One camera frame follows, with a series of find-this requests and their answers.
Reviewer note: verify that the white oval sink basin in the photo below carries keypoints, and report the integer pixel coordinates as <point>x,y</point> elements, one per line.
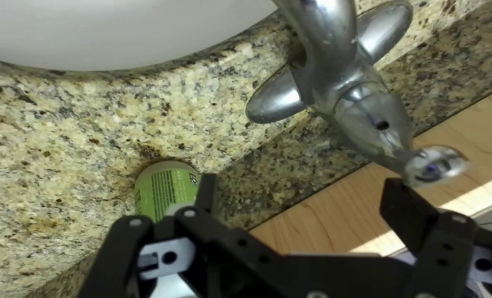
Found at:
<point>118,27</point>

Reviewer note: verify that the chrome lever faucet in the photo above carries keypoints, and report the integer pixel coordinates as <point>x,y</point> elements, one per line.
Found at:
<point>339,72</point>

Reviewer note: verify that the green soap pump bottle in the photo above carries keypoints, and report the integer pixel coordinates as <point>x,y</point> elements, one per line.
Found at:
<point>165,191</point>

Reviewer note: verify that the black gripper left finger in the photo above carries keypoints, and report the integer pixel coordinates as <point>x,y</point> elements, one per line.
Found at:
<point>122,249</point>

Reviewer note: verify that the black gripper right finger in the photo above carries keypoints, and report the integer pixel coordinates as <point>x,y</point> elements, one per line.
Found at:
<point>445,249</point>

